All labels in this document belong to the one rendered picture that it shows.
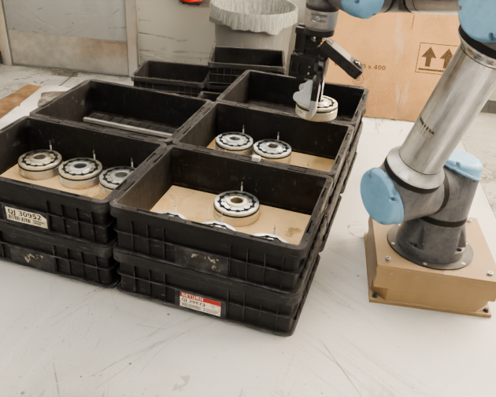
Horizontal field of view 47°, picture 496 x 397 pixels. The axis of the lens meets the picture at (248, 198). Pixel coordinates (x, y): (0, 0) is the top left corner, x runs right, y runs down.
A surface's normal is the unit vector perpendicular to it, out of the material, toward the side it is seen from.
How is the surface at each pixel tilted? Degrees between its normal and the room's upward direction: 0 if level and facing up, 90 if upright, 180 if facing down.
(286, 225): 0
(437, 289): 90
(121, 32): 90
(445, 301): 90
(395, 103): 72
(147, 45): 90
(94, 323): 0
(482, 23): 78
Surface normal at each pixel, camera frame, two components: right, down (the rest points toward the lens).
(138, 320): 0.06, -0.85
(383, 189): -0.90, 0.26
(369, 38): -0.10, 0.33
